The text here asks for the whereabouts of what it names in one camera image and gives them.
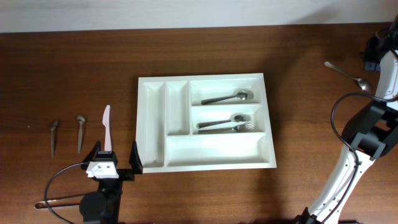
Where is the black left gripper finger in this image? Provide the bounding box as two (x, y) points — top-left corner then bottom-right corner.
(129, 141), (143, 174)
(83, 141), (101, 162)

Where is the metal tablespoon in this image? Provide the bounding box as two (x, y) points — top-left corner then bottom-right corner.
(324, 62), (372, 92)
(201, 90), (254, 105)

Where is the metal fork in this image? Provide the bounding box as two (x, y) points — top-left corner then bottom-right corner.
(198, 123), (255, 134)
(197, 114), (251, 129)

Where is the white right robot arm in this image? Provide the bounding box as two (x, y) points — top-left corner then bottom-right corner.
(293, 21), (397, 223)

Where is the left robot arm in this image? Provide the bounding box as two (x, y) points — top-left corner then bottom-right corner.
(79, 141), (143, 224)

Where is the pink plastic knife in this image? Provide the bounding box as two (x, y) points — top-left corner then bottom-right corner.
(102, 105), (112, 151)

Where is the small dark metal teaspoon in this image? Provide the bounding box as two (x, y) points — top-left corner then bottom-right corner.
(50, 119), (59, 158)

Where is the white plastic cutlery tray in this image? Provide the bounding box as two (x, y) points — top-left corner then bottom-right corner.
(136, 73), (277, 173)

